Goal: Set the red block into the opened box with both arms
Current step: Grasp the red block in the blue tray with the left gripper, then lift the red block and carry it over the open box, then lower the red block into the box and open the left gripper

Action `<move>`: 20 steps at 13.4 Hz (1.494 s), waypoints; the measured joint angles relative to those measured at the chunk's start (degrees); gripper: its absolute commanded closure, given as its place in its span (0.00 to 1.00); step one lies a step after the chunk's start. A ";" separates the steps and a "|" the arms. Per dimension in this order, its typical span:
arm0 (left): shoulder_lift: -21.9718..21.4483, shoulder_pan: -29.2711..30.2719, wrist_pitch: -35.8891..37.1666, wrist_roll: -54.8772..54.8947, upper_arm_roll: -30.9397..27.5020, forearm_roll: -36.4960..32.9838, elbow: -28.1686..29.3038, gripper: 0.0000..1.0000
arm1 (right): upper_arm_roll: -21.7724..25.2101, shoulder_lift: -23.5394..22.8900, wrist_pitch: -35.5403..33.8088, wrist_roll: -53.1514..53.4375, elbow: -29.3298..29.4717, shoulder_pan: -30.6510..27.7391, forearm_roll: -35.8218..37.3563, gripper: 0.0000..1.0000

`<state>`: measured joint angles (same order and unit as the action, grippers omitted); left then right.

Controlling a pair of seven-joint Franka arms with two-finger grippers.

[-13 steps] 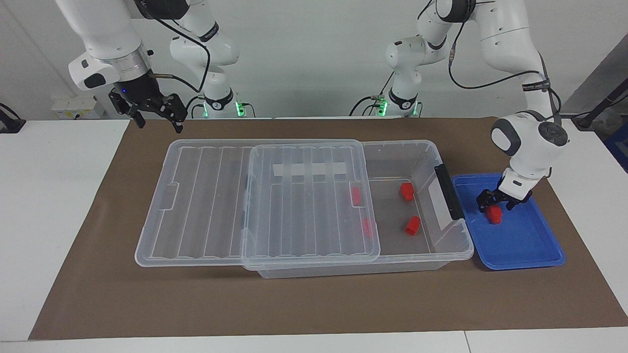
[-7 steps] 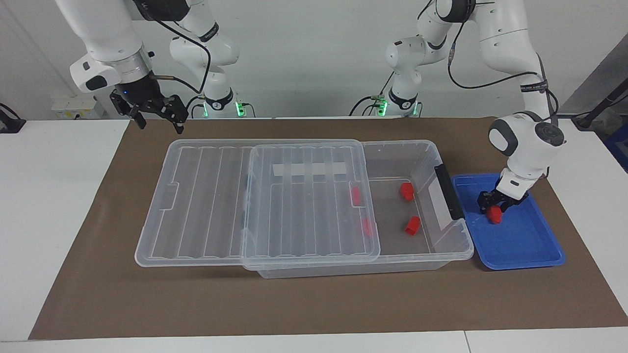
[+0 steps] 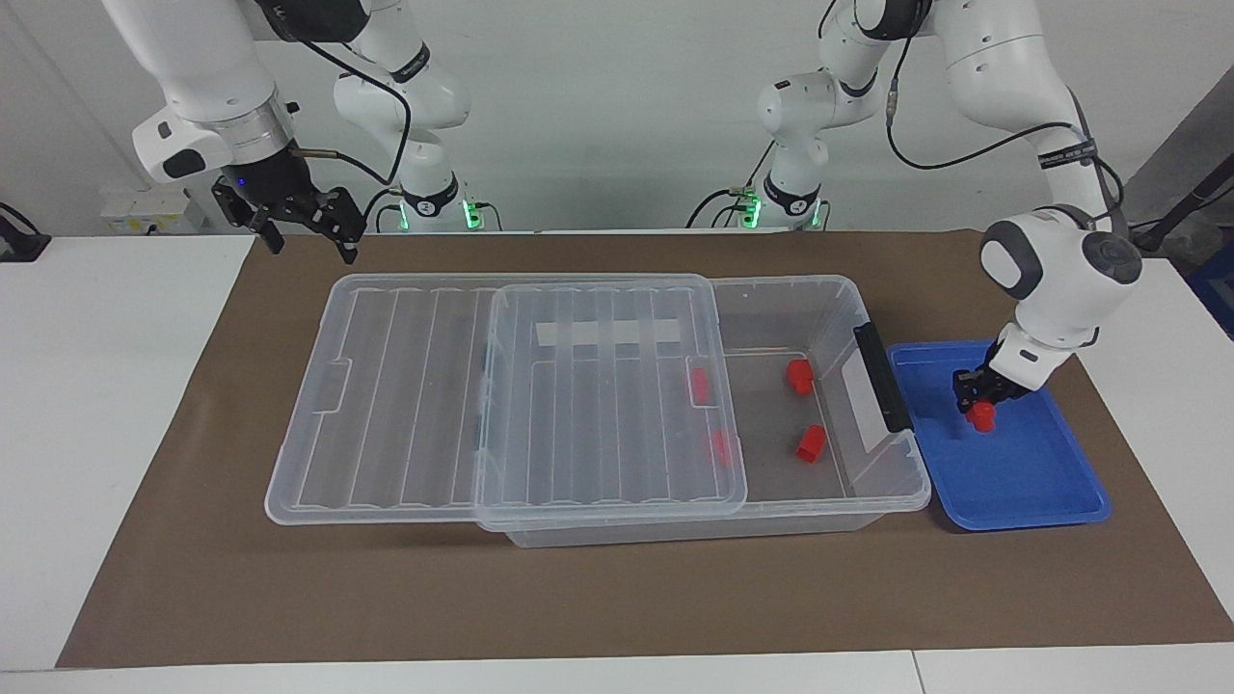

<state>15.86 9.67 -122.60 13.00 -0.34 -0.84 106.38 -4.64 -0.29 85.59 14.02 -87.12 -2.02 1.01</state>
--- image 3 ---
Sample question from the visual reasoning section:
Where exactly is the clear plastic storage box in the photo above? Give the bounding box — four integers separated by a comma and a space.
472, 274, 934, 551

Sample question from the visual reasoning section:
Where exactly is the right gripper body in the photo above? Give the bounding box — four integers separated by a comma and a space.
222, 144, 326, 229

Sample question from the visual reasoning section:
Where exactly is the blue plastic tray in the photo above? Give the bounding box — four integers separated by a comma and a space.
886, 338, 1113, 533

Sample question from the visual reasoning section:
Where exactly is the clear plastic box lid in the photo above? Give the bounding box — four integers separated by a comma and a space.
264, 272, 749, 534

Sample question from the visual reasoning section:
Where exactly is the black cable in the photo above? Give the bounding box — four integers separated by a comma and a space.
363, 185, 402, 235
883, 19, 1127, 232
289, 37, 414, 188
685, 143, 778, 230

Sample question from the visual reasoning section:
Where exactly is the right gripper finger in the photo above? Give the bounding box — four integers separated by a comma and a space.
306, 187, 369, 266
211, 180, 286, 255

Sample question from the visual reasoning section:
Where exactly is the white power strip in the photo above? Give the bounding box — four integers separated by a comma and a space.
100, 187, 209, 236

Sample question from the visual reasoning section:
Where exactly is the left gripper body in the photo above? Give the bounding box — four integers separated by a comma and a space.
979, 363, 1027, 402

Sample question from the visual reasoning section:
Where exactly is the white label strip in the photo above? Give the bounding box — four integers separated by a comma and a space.
534, 320, 711, 349

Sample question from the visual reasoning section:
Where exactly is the black box latch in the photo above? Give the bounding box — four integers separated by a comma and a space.
852, 322, 914, 436

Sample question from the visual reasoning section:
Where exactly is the black stand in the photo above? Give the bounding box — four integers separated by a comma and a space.
0, 200, 52, 263
1130, 157, 1234, 255

